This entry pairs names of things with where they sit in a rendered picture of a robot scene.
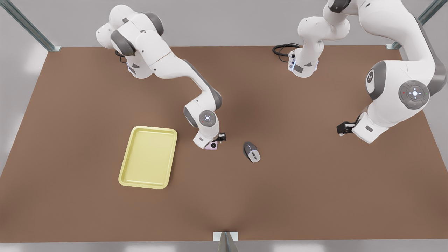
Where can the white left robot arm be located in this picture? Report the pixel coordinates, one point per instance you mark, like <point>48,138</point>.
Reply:
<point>399,52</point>

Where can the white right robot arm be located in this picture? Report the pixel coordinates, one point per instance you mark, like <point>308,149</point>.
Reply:
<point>164,63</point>

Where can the grey computer mouse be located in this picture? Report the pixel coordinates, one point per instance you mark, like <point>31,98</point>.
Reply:
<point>252,152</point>

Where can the yellow rectangular tray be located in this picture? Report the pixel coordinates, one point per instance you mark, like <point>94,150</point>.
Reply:
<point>148,157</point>

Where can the small pink camera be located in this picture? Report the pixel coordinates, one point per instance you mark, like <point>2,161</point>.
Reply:
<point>212,145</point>

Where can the silver frame post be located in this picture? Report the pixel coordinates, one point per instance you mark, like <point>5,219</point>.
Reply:
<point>226,242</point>
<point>416,22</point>
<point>29,26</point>

